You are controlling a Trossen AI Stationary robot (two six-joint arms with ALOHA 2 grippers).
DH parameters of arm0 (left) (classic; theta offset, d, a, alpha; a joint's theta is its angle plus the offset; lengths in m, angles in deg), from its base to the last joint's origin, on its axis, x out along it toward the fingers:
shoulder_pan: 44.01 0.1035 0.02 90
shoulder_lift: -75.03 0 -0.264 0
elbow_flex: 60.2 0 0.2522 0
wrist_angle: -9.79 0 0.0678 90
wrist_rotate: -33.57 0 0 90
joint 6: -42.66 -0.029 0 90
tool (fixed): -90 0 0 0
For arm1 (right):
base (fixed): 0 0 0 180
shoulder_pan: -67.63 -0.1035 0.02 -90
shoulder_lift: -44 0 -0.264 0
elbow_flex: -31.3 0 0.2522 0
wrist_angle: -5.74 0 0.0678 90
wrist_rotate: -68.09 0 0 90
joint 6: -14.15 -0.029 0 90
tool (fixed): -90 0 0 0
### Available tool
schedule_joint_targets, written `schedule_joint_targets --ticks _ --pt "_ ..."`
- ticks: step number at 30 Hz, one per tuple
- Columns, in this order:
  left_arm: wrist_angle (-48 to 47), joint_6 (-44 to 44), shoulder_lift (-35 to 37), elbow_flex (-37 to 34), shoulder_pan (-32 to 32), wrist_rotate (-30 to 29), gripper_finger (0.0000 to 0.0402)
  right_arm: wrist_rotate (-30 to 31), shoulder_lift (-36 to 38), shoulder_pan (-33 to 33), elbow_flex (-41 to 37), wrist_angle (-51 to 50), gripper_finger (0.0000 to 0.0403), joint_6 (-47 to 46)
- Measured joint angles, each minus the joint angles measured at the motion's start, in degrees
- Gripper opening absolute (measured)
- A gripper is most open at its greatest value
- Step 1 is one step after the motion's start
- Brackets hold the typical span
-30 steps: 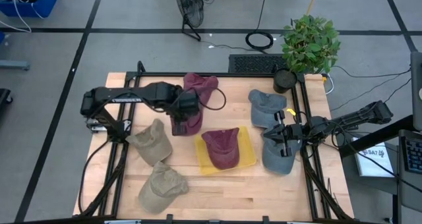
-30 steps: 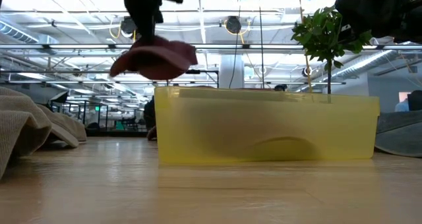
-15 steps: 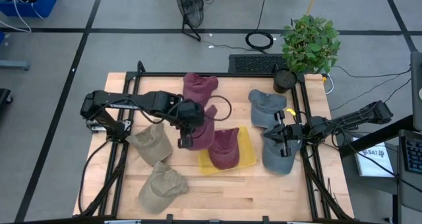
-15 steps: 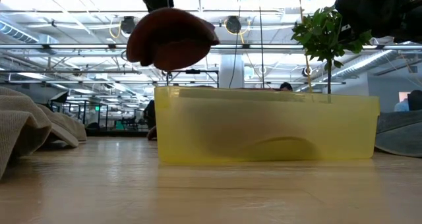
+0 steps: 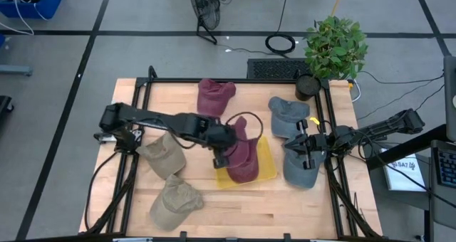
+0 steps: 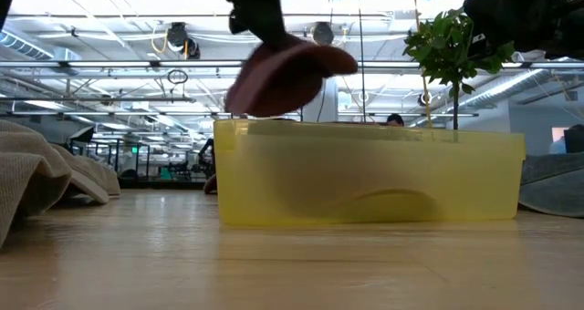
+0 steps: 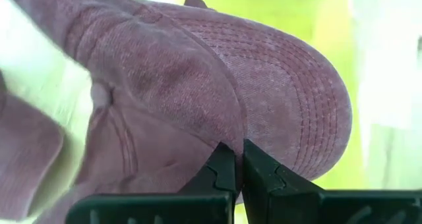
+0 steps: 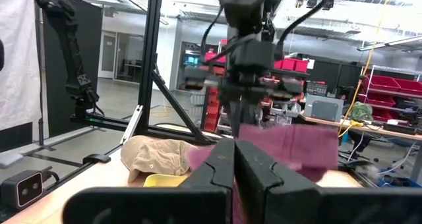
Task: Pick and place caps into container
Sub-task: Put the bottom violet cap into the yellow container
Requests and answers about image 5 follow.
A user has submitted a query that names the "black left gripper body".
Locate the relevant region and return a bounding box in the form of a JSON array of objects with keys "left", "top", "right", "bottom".
[{"left": 197, "top": 117, "right": 238, "bottom": 170}]

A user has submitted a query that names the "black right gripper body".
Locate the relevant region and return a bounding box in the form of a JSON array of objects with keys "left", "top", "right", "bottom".
[{"left": 298, "top": 119, "right": 331, "bottom": 170}]

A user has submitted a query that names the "grey-blue baseball cap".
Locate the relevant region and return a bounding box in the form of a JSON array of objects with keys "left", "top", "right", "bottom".
[
  {"left": 267, "top": 95, "right": 311, "bottom": 140},
  {"left": 283, "top": 135, "right": 327, "bottom": 190}
]

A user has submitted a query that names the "maroon baseball cap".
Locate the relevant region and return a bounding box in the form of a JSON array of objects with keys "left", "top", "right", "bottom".
[
  {"left": 197, "top": 78, "right": 237, "bottom": 117},
  {"left": 224, "top": 116, "right": 260, "bottom": 184}
]

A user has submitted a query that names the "tan baseball cap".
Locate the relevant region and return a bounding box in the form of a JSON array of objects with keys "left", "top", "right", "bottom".
[
  {"left": 136, "top": 132, "right": 187, "bottom": 181},
  {"left": 149, "top": 174, "right": 204, "bottom": 232}
]

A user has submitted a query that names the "yellow translucent plastic container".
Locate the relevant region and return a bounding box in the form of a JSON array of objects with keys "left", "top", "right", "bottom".
[{"left": 214, "top": 135, "right": 278, "bottom": 190}]

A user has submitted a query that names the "black plant pot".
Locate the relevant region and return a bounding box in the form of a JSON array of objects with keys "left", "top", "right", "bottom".
[{"left": 294, "top": 73, "right": 322, "bottom": 102}]

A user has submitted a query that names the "black keyboard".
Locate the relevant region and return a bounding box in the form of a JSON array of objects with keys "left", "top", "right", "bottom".
[
  {"left": 247, "top": 58, "right": 311, "bottom": 80},
  {"left": 430, "top": 140, "right": 456, "bottom": 189}
]

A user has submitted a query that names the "black diagonal support beam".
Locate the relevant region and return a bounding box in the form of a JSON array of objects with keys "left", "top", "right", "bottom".
[{"left": 366, "top": 123, "right": 449, "bottom": 172}]

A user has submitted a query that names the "white printed paper sheet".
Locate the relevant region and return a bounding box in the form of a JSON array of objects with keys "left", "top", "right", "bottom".
[{"left": 379, "top": 147, "right": 427, "bottom": 192}]

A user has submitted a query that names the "green leafy plant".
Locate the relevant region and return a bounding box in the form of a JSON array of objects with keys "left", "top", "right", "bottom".
[{"left": 304, "top": 16, "right": 369, "bottom": 80}]

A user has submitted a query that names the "grey side desk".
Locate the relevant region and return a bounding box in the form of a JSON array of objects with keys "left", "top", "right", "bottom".
[{"left": 368, "top": 142, "right": 456, "bottom": 242}]

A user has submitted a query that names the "black floor fan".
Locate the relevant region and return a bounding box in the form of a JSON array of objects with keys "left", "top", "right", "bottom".
[{"left": 187, "top": 0, "right": 222, "bottom": 46}]

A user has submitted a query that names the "grey monitor back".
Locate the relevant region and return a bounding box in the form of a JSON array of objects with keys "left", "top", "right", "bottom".
[{"left": 443, "top": 56, "right": 456, "bottom": 143}]

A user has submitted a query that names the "grey metal floor bar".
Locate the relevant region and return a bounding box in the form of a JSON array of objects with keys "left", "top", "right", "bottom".
[{"left": 0, "top": 64, "right": 33, "bottom": 77}]

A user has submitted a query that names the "large blue plastic bin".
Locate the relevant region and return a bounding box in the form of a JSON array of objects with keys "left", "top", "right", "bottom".
[{"left": 0, "top": 0, "right": 64, "bottom": 19}]

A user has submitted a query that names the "black equipment stand foot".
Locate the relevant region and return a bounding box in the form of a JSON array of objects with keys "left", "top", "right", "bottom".
[{"left": 0, "top": 95, "right": 15, "bottom": 115}]

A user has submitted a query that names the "black aluminium table frame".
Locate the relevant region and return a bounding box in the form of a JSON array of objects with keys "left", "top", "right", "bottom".
[{"left": 85, "top": 65, "right": 384, "bottom": 242}]

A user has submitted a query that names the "coiled black cable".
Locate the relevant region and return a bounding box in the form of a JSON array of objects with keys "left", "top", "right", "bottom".
[{"left": 264, "top": 33, "right": 296, "bottom": 56}]

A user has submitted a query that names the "yellow hanging cable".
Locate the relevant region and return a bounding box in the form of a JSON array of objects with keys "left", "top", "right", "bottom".
[{"left": 330, "top": 0, "right": 346, "bottom": 18}]

